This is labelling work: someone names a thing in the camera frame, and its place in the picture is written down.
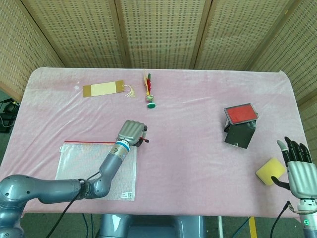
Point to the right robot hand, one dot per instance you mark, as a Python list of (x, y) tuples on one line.
[(303, 176)]

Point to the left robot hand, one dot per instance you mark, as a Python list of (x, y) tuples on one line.
[(130, 130)]

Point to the clear mesh zipper pouch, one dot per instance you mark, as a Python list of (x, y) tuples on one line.
[(74, 163)]

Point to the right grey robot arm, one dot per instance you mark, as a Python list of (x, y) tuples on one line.
[(309, 223)]

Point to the feather shuttlecock green base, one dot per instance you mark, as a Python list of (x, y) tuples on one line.
[(150, 105)]

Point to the yellow sponge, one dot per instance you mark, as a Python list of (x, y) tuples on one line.
[(270, 169)]

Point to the gold cream tasselled bookmark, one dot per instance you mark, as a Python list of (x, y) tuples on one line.
[(104, 88)]

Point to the pink table cloth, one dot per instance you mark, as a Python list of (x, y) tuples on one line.
[(185, 153)]

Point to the black red ink pad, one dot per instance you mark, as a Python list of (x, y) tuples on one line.
[(239, 135)]

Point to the grey robot torso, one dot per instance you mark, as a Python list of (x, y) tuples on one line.
[(148, 226)]

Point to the woven bamboo folding screen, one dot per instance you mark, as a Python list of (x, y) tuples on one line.
[(161, 32)]

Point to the black floor equipment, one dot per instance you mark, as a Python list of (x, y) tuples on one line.
[(8, 109)]

